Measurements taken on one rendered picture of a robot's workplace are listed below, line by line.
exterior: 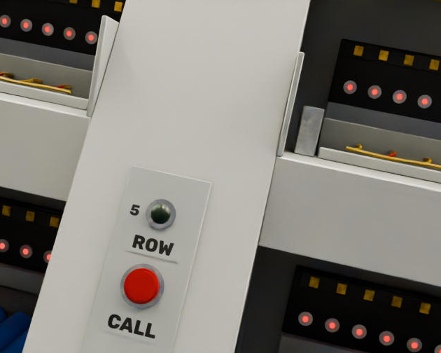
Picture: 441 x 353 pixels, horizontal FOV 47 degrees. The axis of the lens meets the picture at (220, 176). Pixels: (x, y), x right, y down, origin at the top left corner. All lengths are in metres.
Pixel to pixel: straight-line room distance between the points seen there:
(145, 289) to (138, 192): 0.05
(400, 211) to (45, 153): 0.18
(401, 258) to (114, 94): 0.16
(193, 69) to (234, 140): 0.04
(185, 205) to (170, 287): 0.04
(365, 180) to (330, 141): 0.08
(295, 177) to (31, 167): 0.13
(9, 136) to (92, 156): 0.05
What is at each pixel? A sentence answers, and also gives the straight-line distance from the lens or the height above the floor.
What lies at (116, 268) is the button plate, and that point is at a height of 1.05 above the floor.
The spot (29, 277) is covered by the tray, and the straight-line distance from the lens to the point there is 0.44.
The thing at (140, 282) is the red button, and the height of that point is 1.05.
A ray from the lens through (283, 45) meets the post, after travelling 0.27.
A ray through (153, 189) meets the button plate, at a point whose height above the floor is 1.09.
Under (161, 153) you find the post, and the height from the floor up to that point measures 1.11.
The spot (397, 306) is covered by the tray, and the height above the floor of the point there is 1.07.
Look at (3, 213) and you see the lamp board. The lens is 0.45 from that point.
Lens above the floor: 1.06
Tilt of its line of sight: 11 degrees up
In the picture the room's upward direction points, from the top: 13 degrees clockwise
